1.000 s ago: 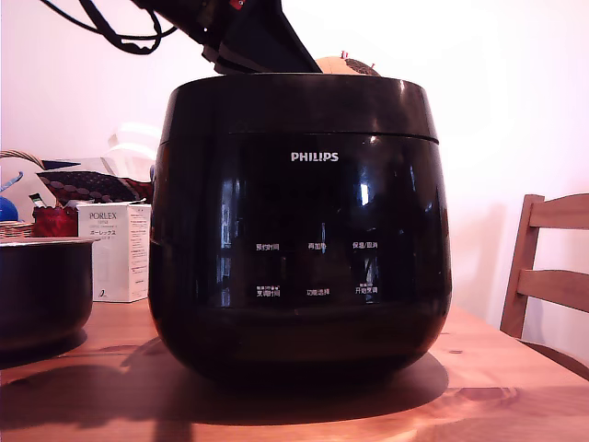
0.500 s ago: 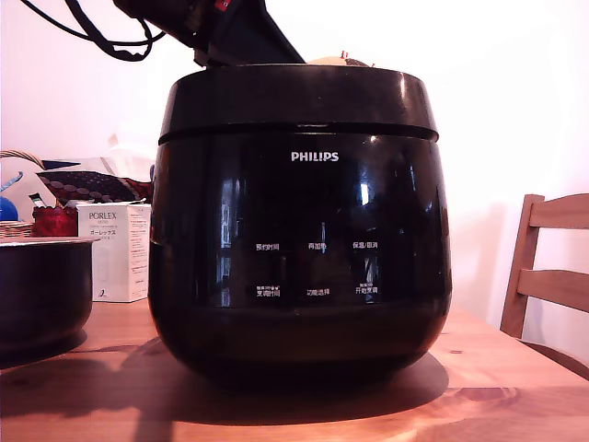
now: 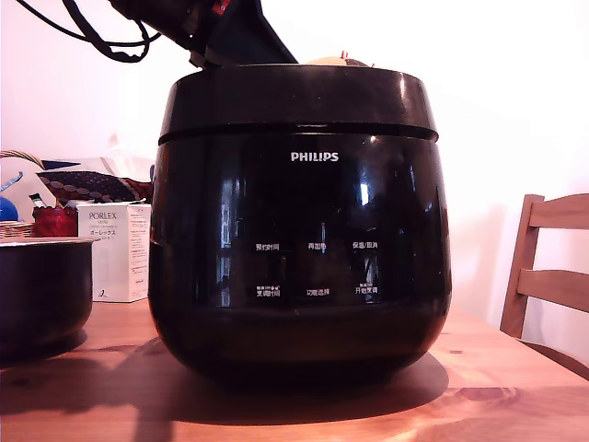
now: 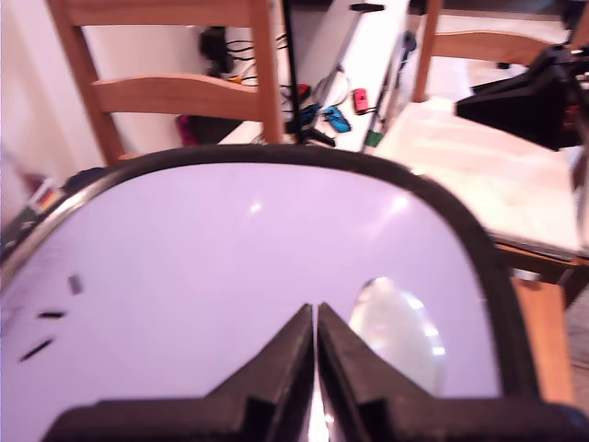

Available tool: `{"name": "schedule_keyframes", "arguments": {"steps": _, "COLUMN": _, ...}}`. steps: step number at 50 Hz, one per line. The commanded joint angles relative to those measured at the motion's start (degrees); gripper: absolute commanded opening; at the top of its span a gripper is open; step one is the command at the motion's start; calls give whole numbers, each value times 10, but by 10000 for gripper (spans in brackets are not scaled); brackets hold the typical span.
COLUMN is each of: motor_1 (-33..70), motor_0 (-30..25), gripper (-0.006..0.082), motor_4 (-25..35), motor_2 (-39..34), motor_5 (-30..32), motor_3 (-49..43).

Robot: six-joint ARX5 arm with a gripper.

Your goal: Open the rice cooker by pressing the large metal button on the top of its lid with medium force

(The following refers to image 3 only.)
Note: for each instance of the white Porlex box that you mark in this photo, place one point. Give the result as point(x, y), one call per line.
point(108, 258)

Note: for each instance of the cork globe with pins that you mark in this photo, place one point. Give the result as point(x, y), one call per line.
point(329, 61)

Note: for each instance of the white plastic object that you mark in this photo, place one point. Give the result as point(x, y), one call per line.
point(122, 163)

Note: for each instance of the blue ball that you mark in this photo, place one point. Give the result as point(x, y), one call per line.
point(6, 211)

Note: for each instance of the black inner cooking pot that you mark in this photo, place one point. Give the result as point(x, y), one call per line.
point(41, 294)

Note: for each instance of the wooden chair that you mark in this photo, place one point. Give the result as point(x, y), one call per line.
point(552, 281)

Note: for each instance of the black Philips rice cooker body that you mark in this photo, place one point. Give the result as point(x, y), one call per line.
point(299, 336)

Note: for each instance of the dotted dark red cloth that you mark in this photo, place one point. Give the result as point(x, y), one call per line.
point(92, 184)

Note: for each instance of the red crinkled bag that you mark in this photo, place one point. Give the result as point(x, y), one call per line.
point(53, 223)

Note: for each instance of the wicker basket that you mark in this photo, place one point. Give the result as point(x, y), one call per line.
point(16, 229)

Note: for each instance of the black rice cooker lid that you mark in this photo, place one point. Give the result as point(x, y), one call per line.
point(299, 99)

